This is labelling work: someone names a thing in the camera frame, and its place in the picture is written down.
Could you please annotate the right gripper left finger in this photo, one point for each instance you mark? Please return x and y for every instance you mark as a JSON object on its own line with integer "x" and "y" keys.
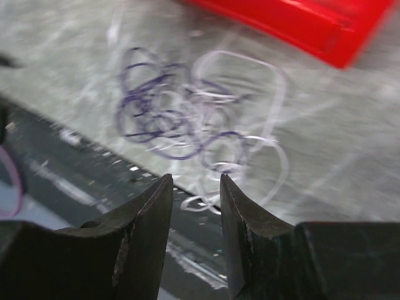
{"x": 120, "y": 255}

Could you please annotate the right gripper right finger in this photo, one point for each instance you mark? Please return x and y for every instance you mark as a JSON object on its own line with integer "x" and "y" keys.
{"x": 256, "y": 245}

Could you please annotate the red bin right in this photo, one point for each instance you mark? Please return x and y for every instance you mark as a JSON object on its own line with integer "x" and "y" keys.
{"x": 334, "y": 32}

